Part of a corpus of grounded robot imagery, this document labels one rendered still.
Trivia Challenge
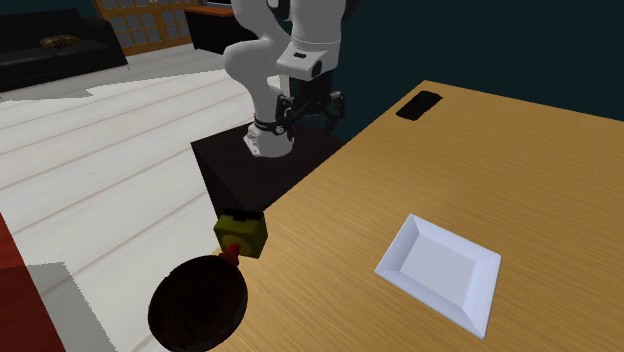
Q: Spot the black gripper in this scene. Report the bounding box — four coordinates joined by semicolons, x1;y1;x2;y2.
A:
275;75;347;143

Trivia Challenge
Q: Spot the dark robot stand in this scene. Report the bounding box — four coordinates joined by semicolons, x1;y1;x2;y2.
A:
190;121;348;222

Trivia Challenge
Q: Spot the wooden table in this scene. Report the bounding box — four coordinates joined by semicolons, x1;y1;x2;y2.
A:
208;79;624;352

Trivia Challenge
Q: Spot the black phone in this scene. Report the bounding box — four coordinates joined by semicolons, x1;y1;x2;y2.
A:
394;89;444;123

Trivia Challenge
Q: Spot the dark cabinet with orange top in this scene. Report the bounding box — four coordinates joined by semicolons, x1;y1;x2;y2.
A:
183;4;261;56

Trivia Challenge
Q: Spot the yellow cube toy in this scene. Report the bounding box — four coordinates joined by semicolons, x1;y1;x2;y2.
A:
212;207;269;260

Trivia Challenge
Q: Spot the wooden lattice window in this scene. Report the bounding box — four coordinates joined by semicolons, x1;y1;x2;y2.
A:
91;0;197;57

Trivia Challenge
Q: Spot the white square plate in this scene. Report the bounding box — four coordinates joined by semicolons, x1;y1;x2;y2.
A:
373;212;503;341

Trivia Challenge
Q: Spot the black sofa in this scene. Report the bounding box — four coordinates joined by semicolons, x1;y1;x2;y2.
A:
0;8;129;94

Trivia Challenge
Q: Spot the black pan with red handle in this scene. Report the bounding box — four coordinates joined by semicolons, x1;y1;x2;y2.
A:
147;243;249;352

